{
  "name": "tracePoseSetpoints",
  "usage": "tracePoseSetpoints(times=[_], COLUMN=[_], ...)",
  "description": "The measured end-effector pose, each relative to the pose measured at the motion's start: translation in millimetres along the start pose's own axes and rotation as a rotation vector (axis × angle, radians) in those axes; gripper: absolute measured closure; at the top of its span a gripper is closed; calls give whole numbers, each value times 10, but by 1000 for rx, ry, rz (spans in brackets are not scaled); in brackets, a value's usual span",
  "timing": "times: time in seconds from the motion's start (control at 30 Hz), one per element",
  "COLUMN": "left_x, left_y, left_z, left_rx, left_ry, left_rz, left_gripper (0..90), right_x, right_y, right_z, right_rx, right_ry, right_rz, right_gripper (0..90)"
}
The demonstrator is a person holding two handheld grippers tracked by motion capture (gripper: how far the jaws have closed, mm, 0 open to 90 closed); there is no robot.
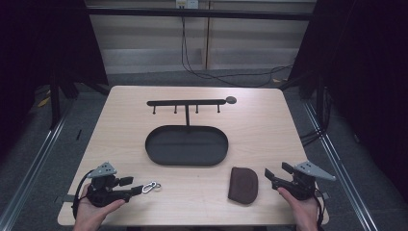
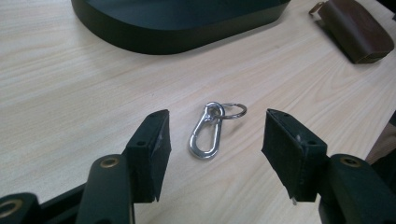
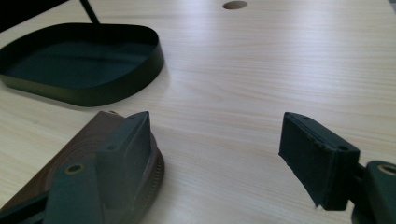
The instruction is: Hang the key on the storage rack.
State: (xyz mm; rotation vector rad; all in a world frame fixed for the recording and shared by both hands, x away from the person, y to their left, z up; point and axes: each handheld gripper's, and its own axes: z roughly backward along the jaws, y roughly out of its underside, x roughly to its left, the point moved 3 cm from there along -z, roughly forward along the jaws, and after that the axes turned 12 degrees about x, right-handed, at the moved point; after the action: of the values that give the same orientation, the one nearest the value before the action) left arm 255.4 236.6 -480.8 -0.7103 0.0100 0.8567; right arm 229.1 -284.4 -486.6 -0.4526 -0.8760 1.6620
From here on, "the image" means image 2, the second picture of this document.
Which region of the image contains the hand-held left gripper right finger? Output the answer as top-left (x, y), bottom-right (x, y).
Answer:
top-left (261, 108), bottom-right (329, 203)

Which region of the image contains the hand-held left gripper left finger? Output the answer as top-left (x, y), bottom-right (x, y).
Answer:
top-left (120, 108), bottom-right (173, 204)

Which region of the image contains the silver carabiner keychain clip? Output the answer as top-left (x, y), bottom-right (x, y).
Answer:
top-left (188, 101), bottom-right (226, 161)

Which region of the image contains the silver key ring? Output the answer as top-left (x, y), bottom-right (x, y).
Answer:
top-left (218, 103), bottom-right (248, 120)

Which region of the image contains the black oval tray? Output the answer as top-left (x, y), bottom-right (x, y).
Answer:
top-left (70, 0), bottom-right (292, 56)

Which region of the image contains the brown leather key pouch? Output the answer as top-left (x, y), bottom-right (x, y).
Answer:
top-left (308, 0), bottom-right (395, 65)

